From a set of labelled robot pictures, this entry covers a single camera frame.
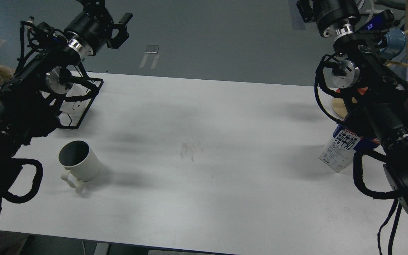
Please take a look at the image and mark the wooden mug tree stand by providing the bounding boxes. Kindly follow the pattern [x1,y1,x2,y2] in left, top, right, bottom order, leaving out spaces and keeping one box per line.
[331,29,408,118]

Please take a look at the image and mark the orange cup on stand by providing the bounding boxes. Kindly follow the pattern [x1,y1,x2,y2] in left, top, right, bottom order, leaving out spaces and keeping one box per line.
[336,87,368,96]

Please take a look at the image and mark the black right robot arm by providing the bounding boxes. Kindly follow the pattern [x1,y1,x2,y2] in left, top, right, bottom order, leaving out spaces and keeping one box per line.
[296,0,408,255]

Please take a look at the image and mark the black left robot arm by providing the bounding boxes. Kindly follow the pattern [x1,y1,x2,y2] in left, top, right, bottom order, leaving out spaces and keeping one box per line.
[0,0,133,216]

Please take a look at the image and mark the black wire cup rack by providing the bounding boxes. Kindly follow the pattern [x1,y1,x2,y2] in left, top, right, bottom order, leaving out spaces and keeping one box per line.
[42,67,104,129]

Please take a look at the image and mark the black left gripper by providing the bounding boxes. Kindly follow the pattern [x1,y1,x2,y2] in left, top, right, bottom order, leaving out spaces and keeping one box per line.
[64,0,133,56]

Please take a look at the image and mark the white ribbed mug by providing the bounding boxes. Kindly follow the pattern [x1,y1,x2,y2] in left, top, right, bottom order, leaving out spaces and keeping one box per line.
[58,140,102,193]

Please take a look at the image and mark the white cup front in rack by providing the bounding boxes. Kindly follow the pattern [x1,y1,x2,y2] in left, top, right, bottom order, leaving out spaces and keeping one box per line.
[41,83,88,115]

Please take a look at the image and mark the blue white milk carton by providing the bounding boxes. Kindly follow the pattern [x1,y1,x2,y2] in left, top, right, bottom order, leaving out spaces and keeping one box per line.
[318,124,380,173]

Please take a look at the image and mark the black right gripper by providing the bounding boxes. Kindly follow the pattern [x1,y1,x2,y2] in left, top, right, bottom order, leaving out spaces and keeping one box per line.
[296,0,361,38]

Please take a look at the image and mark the metal floor plate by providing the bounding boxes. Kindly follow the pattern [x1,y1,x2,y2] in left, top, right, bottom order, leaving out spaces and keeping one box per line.
[144,45,160,54]

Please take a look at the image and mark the blue cup on stand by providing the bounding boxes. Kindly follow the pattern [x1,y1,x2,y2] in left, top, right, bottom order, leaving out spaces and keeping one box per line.
[378,28,407,60]

